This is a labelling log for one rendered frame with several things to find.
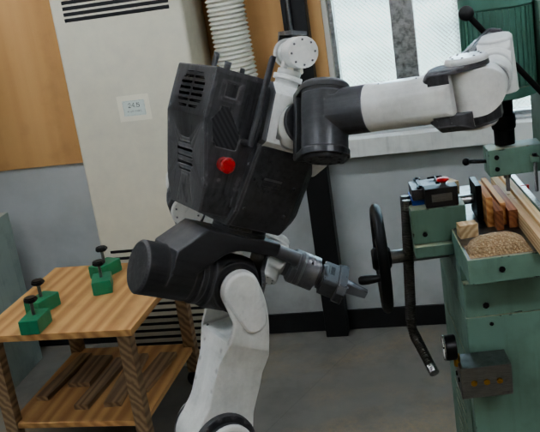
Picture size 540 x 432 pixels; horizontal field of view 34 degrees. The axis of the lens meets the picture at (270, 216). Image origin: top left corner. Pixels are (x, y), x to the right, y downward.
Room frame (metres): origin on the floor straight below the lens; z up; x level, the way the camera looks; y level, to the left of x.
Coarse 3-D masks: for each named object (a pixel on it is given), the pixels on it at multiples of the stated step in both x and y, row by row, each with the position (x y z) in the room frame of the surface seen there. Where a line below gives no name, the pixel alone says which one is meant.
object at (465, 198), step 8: (472, 184) 2.15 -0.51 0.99; (480, 184) 2.12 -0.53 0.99; (472, 192) 2.16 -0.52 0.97; (480, 192) 2.11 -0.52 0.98; (464, 200) 2.15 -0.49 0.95; (472, 200) 2.14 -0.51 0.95; (480, 200) 2.11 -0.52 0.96; (472, 208) 2.18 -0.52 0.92; (480, 208) 2.11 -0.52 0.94; (480, 216) 2.11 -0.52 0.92
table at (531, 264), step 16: (464, 192) 2.39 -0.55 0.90; (480, 224) 2.10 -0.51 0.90; (464, 240) 2.00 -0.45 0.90; (528, 240) 1.93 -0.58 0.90; (416, 256) 2.08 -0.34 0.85; (432, 256) 2.08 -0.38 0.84; (464, 256) 1.91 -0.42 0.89; (496, 256) 1.86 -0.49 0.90; (512, 256) 1.86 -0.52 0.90; (528, 256) 1.85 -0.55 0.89; (464, 272) 1.93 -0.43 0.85; (480, 272) 1.86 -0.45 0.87; (496, 272) 1.86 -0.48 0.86; (512, 272) 1.86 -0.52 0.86; (528, 272) 1.85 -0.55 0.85
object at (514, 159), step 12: (492, 144) 2.20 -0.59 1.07; (516, 144) 2.17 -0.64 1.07; (528, 144) 2.15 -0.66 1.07; (492, 156) 2.15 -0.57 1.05; (504, 156) 2.14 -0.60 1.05; (516, 156) 2.14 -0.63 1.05; (528, 156) 2.14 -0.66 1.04; (492, 168) 2.15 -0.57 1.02; (504, 168) 2.14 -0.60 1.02; (516, 168) 2.14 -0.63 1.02; (528, 168) 2.14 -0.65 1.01
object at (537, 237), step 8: (504, 184) 2.27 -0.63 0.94; (504, 192) 2.20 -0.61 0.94; (520, 208) 2.05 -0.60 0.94; (520, 216) 2.00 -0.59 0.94; (528, 216) 1.98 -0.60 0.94; (520, 224) 2.01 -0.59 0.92; (528, 224) 1.93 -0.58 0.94; (536, 224) 1.92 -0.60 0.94; (528, 232) 1.93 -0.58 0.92; (536, 232) 1.87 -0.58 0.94; (536, 240) 1.86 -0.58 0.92; (536, 248) 1.86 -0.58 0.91
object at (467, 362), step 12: (468, 360) 1.93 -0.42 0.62; (480, 360) 1.92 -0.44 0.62; (492, 360) 1.92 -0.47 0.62; (504, 360) 1.91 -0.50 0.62; (456, 372) 1.95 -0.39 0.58; (468, 372) 1.89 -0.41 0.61; (480, 372) 1.89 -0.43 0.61; (492, 372) 1.89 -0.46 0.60; (504, 372) 1.89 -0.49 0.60; (468, 384) 1.89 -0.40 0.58; (480, 384) 1.89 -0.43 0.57; (492, 384) 1.89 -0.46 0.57; (504, 384) 1.89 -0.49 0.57; (468, 396) 1.89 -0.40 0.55; (480, 396) 1.89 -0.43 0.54
